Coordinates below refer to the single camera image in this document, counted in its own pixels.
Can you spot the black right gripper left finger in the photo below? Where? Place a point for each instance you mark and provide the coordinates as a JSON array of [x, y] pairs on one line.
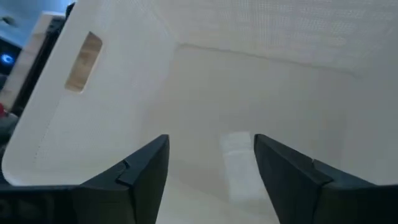
[[136, 193]]

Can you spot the black computer with blue light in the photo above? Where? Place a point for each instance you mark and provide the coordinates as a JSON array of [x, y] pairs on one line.
[[7, 57]]

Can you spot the small white packet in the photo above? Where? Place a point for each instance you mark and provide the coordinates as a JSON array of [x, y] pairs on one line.
[[239, 165]]

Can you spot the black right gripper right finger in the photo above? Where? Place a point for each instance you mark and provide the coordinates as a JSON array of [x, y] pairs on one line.
[[295, 193]]

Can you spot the white perforated plastic basket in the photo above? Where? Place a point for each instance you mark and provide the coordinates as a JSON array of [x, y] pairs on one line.
[[217, 77]]

